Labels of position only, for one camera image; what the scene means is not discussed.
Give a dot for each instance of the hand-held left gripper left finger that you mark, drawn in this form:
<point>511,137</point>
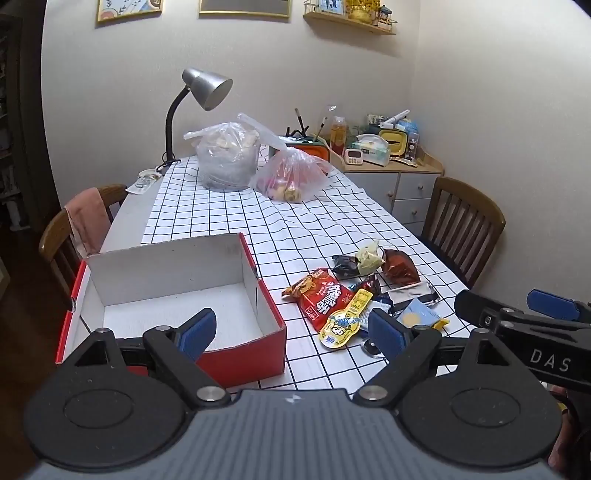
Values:
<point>198,333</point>

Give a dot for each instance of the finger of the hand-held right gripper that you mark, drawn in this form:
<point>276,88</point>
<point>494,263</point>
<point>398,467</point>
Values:
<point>551,303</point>
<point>473,307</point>

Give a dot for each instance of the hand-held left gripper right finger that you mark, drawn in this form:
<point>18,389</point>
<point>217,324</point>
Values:
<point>387,334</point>

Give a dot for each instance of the small black packet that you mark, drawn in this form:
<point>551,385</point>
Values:
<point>371,348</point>

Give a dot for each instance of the light blue snack packet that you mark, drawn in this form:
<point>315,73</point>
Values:
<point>418,316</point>

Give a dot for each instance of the yellow snack packet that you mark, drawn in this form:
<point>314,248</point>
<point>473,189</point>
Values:
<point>344,325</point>

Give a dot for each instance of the silver black snack packet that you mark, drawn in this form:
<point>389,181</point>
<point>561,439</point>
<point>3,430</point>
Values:
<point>413,295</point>

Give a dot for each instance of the small dark brown packet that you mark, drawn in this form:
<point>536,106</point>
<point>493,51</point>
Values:
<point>367,285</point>

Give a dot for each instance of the red cardboard box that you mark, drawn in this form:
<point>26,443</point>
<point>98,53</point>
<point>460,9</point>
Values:
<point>184,272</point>

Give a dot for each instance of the brown foil snack packet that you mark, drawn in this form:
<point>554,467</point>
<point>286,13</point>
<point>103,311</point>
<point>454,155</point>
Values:
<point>401,270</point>

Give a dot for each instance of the red snack packet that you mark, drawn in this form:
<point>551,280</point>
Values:
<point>318,297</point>

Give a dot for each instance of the pale green snack packet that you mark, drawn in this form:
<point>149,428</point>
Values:
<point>369,258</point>

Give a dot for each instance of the person's right hand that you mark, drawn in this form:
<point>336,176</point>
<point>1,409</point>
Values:
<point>561,447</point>

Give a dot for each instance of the wooden dining chair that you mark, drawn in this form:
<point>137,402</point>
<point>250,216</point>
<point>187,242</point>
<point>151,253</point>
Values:
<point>53,235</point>
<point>461,221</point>

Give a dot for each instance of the white checked tablecloth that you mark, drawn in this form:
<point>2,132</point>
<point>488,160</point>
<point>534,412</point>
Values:
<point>314,226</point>

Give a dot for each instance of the white wooden sideboard cabinet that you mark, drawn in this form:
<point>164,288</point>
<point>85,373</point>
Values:
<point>406,189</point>

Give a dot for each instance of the pink towel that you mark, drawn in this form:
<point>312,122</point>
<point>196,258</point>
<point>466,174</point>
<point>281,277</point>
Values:
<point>90,217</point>

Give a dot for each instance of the white paper packet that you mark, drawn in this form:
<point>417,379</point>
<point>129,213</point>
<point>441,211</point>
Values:
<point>144,181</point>

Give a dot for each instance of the clear plastic bag with bowl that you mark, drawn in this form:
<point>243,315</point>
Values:
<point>228,159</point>

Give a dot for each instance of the pink plastic bag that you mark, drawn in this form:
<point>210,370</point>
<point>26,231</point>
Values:
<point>291,177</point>

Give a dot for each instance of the white kitchen timer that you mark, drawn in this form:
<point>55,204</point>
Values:
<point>354,156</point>

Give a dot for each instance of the yellow tissue box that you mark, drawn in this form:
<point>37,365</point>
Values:
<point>395,143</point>

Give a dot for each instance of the soft tissue pack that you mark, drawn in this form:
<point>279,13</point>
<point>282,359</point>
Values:
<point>374,148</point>

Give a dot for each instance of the orange collapsible basin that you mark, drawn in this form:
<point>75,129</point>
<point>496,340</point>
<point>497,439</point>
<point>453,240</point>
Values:
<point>318,150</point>

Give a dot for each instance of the white thermometer gun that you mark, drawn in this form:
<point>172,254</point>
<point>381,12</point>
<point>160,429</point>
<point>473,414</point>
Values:
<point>396,119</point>

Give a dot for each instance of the orange drink bottle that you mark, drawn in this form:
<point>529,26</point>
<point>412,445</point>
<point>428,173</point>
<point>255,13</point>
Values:
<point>338,136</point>

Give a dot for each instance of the calligraphy brush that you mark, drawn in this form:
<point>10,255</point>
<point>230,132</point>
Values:
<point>300,120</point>
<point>322,127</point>

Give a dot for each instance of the black brush rack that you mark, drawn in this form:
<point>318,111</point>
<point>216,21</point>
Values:
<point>295,134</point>

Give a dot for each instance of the silver desk lamp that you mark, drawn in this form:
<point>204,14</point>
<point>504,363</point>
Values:
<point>207,87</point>

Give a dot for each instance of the wooden wall shelf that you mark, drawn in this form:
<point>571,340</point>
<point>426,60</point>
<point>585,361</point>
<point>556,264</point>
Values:
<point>351,22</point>

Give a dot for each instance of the grey framed wall picture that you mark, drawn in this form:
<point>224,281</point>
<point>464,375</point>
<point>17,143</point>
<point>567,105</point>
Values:
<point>244,7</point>

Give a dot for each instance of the colourful framed wall picture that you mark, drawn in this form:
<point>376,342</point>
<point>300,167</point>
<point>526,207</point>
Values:
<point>129,9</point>

